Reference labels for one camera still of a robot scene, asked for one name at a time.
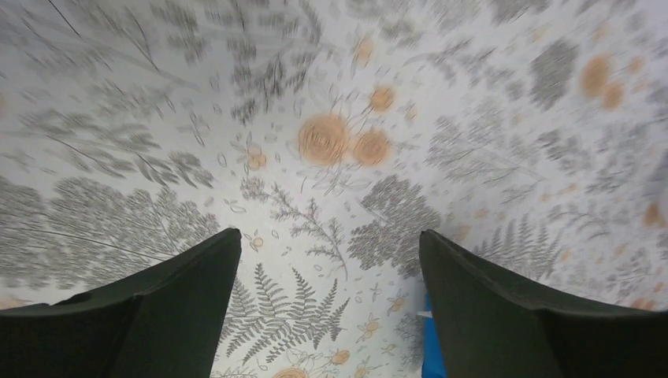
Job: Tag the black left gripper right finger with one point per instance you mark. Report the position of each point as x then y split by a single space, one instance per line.
492 322

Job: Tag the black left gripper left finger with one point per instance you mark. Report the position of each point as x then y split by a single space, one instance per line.
164 321

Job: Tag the blue towel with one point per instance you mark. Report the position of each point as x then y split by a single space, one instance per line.
432 365

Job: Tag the floral tablecloth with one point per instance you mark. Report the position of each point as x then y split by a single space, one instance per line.
331 134

